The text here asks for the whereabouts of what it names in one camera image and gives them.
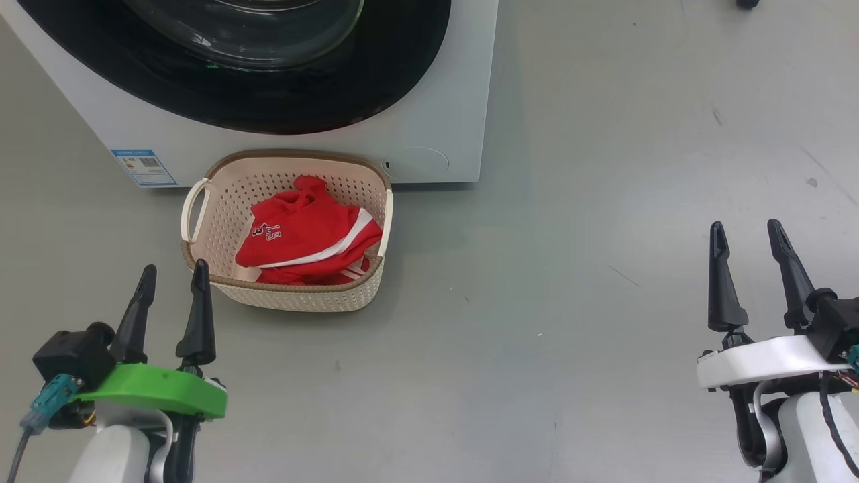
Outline left cable with teal connector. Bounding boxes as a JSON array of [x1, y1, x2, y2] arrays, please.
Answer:
[[5, 374, 85, 483]]

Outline red jersey with printed letters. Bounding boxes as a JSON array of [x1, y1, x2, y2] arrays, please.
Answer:
[[235, 176, 383, 269]]

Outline cream perforated laundry basket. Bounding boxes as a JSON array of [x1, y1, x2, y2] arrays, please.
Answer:
[[180, 149, 395, 313]]

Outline blue energy label sticker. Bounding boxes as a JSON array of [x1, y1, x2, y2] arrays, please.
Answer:
[[111, 149, 179, 189]]

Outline white washing machine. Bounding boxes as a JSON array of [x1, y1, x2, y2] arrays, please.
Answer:
[[0, 0, 501, 189]]

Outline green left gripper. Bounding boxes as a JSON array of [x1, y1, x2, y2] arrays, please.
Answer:
[[70, 260, 228, 420]]

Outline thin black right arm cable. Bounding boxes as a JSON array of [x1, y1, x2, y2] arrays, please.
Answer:
[[819, 372, 859, 480]]

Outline round glass washing machine door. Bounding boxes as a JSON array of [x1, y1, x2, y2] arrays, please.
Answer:
[[17, 0, 452, 135]]

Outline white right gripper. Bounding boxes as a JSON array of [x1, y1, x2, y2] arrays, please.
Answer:
[[696, 219, 846, 391]]

